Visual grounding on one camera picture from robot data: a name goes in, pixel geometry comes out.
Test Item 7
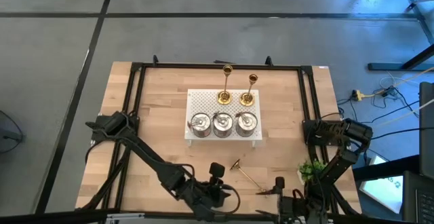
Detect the grey round chair base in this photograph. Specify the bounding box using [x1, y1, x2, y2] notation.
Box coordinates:
[0, 110, 24, 153]

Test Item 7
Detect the black floor power cable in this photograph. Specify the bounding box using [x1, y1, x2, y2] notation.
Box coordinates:
[369, 126, 434, 143]

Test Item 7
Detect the black laptop keyboard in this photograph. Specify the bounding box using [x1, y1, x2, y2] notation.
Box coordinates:
[401, 170, 434, 224]

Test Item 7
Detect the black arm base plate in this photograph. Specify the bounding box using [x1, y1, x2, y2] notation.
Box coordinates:
[90, 113, 140, 143]
[302, 119, 352, 147]

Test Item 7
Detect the dark monitor panel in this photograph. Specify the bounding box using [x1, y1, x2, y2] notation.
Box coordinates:
[418, 81, 434, 181]

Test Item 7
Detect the white perforated metal shelf riser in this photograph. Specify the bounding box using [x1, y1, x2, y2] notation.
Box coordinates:
[184, 88, 264, 147]

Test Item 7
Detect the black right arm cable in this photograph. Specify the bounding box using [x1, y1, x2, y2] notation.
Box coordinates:
[292, 188, 308, 201]

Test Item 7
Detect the silver tin candle with tag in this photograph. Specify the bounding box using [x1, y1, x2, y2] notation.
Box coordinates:
[212, 111, 235, 138]
[188, 111, 213, 138]
[235, 111, 258, 138]

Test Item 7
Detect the black metal beam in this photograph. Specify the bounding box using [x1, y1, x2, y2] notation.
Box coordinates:
[352, 154, 421, 181]

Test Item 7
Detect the white box green print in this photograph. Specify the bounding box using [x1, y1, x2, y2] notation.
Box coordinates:
[358, 155, 404, 214]

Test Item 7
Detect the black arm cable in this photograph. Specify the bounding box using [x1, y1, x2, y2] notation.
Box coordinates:
[220, 184, 241, 214]
[292, 188, 308, 201]

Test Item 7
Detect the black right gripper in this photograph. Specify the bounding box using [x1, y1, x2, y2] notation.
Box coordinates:
[254, 176, 308, 224]

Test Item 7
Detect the yellow extension cord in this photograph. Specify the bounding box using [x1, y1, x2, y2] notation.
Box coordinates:
[351, 66, 434, 102]

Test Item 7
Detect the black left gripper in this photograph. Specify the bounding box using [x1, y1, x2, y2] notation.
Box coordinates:
[184, 162, 235, 222]

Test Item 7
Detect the black aluminium rig frame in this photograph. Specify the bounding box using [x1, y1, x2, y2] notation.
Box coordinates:
[76, 54, 362, 224]

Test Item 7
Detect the black desk foot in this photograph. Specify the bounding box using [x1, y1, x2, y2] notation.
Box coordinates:
[368, 43, 434, 72]

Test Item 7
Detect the green potted plant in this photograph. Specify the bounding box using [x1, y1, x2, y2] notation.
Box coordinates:
[297, 159, 328, 186]

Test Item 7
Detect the gold brass candlestick holder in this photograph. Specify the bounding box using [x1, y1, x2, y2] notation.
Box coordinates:
[217, 64, 234, 106]
[239, 73, 259, 107]
[229, 158, 272, 195]

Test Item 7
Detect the cream floor cable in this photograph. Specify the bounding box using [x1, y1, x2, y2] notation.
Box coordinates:
[371, 98, 434, 128]

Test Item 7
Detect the grey metal desk frame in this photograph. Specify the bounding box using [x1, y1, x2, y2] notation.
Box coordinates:
[399, 0, 434, 45]

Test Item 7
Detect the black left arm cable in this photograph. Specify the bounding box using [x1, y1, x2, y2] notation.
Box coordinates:
[220, 184, 241, 214]

